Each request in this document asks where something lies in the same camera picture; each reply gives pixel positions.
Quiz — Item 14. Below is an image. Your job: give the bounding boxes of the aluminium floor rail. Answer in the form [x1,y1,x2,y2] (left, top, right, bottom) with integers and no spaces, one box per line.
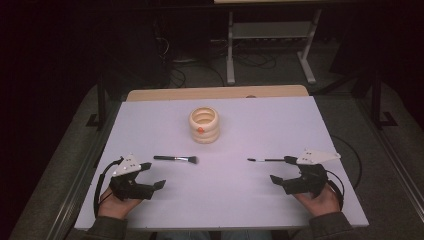
[49,99,125,240]
[355,96,424,214]

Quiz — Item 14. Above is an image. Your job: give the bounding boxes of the white metal stand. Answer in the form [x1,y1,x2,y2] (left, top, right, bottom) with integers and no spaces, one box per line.
[225,8,323,86]

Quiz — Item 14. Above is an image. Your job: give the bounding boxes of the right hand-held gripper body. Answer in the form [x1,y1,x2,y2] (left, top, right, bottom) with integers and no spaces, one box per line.
[283,148,342,198]

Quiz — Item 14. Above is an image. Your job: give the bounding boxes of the wooden table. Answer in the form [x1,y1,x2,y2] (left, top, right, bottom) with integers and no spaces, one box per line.
[126,84,310,102]

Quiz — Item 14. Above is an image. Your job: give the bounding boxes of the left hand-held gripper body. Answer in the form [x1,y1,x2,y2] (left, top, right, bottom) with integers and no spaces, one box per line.
[109,153,154,202]

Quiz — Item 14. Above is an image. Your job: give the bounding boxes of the thin black makeup brush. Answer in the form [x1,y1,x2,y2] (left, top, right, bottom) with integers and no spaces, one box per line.
[246,157,287,163]

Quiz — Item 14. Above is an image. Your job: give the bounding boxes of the floor cables bundle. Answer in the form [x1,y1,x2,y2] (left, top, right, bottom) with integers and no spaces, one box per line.
[233,49,278,70]

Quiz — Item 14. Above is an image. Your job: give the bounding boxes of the black stand leg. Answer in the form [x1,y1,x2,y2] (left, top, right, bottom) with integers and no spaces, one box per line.
[85,74,108,132]
[369,68,400,130]

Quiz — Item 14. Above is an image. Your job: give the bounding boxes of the cream ringed brush holder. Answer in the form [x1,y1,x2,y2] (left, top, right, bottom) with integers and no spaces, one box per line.
[188,106,221,145]

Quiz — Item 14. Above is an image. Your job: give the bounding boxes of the black fluffy makeup brush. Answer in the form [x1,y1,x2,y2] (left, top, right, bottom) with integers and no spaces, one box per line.
[153,154,200,165]

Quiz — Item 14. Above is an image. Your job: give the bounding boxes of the white table cover board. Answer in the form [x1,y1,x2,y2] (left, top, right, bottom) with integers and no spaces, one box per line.
[73,96,370,232]

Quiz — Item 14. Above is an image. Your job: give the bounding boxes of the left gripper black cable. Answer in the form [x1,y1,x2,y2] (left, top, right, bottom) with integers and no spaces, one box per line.
[93,157,125,218]

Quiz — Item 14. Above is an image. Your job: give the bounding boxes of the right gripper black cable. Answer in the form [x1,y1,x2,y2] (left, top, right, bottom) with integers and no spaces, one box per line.
[324,134,363,212]

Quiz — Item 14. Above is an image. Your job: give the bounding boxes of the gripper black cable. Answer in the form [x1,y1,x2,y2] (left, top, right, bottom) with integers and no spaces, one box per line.
[93,157,125,218]
[324,134,363,212]

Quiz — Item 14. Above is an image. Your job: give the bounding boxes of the person's left hand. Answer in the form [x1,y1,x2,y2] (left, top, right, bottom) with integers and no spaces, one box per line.
[98,187,143,220]

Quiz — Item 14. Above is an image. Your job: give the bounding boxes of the person's right hand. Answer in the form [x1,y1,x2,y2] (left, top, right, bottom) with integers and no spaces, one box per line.
[293,185,342,218]

